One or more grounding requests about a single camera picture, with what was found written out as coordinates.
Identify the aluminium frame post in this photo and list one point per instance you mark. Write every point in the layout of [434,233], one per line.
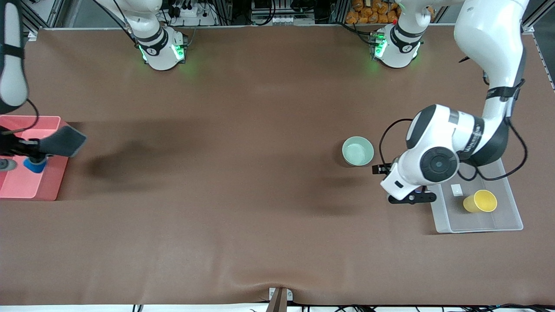
[54,11]
[531,29]

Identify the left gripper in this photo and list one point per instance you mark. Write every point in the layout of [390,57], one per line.
[383,169]

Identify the pink plastic bin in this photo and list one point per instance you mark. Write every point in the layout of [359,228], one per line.
[21,186]

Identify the light green bowl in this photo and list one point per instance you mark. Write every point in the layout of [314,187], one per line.
[357,151]

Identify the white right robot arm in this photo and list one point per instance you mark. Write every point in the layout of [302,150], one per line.
[13,78]

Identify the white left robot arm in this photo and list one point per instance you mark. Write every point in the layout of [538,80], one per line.
[490,39]

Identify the white power strip with plugs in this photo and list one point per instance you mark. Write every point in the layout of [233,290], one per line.
[190,12]

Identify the brown table cover mat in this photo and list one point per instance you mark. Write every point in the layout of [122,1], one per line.
[277,130]

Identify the white label sticker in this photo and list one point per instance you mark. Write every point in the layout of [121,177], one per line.
[456,190]

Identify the long white power strip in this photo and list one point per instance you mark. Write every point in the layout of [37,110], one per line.
[292,20]

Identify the yellow cup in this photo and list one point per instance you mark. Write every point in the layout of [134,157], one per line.
[481,202]

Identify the clear plastic bin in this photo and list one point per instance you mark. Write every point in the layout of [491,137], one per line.
[477,221]

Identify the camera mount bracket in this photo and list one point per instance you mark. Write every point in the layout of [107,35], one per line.
[278,300]

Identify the grey and blue cloth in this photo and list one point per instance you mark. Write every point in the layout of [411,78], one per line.
[65,141]

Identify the pile of orange bags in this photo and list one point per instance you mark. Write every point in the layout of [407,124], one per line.
[368,13]

